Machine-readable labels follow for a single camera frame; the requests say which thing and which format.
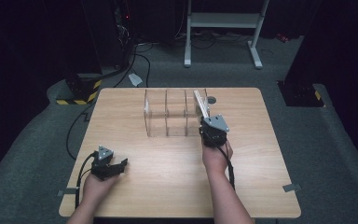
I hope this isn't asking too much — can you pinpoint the white metal stand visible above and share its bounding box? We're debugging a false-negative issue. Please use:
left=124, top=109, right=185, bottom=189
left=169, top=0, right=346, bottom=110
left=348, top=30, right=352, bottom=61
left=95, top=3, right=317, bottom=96
left=183, top=0, right=270, bottom=70

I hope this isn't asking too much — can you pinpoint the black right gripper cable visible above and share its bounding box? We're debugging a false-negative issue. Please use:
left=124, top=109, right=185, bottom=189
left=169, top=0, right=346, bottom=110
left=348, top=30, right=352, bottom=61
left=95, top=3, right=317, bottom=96
left=215, top=145, right=237, bottom=191

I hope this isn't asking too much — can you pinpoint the black floor cable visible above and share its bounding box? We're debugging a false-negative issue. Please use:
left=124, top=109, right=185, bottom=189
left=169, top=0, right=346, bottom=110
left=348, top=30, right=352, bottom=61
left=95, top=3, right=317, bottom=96
left=65, top=101, right=98, bottom=161

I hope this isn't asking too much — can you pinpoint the dark equipment rack with wires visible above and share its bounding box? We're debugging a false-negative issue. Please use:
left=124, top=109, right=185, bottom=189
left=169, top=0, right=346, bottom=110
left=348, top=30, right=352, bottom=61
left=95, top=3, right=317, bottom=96
left=102, top=0, right=153, bottom=89

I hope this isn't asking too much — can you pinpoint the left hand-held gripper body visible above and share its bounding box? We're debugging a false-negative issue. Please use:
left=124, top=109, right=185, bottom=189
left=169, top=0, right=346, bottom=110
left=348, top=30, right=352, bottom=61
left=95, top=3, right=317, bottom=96
left=89, top=145, right=116, bottom=182

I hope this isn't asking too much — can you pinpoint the small red object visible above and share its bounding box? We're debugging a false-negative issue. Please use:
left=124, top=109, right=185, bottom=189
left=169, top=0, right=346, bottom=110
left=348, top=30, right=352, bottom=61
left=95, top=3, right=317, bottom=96
left=275, top=32, right=291, bottom=44

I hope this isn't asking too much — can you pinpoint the pale paper scrap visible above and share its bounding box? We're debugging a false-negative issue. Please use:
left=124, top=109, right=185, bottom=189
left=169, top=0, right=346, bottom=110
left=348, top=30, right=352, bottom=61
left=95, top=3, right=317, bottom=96
left=127, top=72, right=144, bottom=88

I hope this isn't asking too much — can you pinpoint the black post with striped base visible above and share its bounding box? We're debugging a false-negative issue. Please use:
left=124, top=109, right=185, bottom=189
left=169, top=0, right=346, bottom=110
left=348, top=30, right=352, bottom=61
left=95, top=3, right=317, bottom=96
left=55, top=0, right=103, bottom=106

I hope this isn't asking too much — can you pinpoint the clear acrylic compartment organizer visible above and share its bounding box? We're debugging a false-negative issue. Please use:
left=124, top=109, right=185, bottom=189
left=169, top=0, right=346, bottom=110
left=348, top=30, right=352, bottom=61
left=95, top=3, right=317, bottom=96
left=143, top=88, right=212, bottom=138

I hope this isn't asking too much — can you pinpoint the person's left hand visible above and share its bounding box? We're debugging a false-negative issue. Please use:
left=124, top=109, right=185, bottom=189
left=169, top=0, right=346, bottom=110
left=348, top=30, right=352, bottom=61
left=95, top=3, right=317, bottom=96
left=81, top=172, right=120, bottom=204

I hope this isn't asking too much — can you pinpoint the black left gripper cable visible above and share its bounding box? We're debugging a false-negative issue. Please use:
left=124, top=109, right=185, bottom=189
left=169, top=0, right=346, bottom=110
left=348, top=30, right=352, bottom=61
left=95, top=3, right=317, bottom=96
left=74, top=151, right=98, bottom=210

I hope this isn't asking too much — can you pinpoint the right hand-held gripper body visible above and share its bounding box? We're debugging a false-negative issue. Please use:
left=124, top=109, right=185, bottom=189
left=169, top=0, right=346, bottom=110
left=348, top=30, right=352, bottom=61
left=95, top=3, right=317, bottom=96
left=198, top=114, right=230, bottom=148

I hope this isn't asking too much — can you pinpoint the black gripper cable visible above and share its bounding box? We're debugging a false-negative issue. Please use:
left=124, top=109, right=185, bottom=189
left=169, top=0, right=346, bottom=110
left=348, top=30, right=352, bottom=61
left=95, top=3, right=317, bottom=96
left=215, top=145, right=237, bottom=191
left=74, top=151, right=98, bottom=210

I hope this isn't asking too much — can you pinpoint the grey tape strip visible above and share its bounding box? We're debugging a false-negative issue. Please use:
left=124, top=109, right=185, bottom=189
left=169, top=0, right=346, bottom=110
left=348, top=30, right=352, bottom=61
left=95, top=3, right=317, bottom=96
left=56, top=187, right=81, bottom=198
left=282, top=183, right=303, bottom=193

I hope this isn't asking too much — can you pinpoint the black post with dark base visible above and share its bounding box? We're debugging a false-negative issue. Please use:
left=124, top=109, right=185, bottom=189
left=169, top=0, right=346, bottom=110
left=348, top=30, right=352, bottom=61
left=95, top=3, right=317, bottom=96
left=277, top=0, right=358, bottom=108

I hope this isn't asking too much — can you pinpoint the person's right hand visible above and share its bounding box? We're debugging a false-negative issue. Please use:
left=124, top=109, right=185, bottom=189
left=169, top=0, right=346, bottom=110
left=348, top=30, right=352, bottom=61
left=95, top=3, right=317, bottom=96
left=201, top=139, right=234, bottom=175

